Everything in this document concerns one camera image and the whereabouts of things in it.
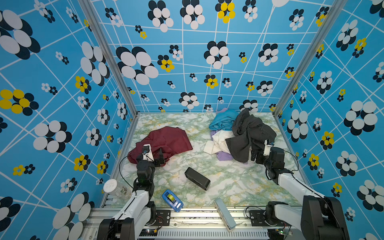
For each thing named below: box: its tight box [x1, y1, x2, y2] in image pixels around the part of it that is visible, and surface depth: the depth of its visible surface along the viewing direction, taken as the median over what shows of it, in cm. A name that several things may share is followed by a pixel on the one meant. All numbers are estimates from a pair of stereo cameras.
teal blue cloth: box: [209, 109, 239, 131], surface depth 107 cm
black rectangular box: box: [184, 167, 211, 191], surface depth 80 cm
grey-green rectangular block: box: [214, 197, 236, 232], surface depth 73 cm
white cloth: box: [203, 130, 235, 155], surface depth 99 cm
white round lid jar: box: [103, 179, 130, 197], surface depth 70 cm
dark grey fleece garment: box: [225, 108, 277, 163], surface depth 94 cm
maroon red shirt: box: [127, 126, 193, 167], surface depth 100 cm
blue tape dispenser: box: [162, 189, 184, 213], surface depth 77 cm
